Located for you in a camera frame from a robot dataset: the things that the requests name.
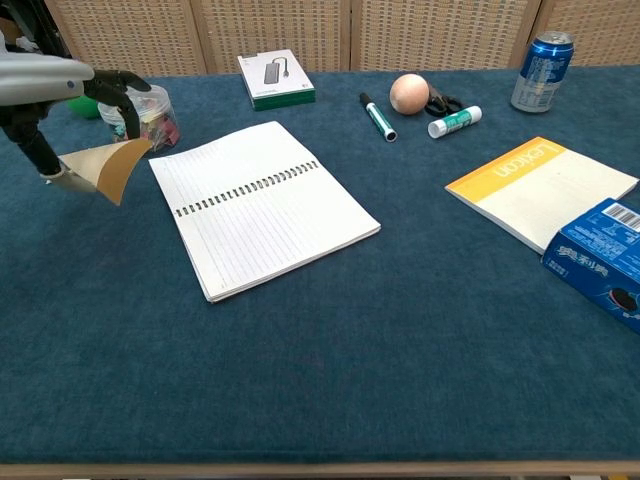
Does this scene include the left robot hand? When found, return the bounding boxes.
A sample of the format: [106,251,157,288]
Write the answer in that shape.
[0,54,152,184]

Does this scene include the brown cream bookmark with tassel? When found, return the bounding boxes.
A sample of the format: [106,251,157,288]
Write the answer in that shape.
[57,137,154,207]

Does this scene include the spiral notebook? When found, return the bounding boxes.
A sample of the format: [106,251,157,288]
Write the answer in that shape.
[148,120,382,304]

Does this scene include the black tripod stand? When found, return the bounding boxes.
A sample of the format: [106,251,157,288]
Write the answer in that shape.
[34,0,71,59]

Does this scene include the green ball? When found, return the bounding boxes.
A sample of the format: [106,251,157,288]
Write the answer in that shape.
[67,95,102,120]

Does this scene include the clear jar of binder clips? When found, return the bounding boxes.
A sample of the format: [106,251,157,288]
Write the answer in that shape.
[98,83,181,152]

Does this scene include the white green-edged hub box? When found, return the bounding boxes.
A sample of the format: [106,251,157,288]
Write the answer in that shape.
[236,48,317,112]

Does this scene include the green whiteboard marker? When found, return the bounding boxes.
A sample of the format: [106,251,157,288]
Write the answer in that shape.
[358,92,399,143]

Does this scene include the peach ball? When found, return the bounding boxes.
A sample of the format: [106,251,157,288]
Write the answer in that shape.
[389,73,431,117]

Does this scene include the wooden rattan folding screen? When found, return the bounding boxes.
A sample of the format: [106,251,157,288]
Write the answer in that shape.
[43,0,640,79]

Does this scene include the teal table cloth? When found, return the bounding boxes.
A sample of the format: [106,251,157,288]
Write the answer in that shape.
[0,64,640,466]

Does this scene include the white green glue stick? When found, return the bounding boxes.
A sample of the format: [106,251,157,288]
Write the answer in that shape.
[427,105,484,140]

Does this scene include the blue soda can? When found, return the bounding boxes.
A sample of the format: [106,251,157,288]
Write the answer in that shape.
[510,30,576,114]

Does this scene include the yellow Lexicon notepad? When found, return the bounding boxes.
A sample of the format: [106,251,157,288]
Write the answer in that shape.
[444,136,640,255]

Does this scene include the blue Oreo cookie box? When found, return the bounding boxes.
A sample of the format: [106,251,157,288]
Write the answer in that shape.
[541,197,640,335]

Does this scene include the black-handled scissors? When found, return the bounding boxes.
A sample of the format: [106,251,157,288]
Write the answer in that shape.
[424,83,466,118]

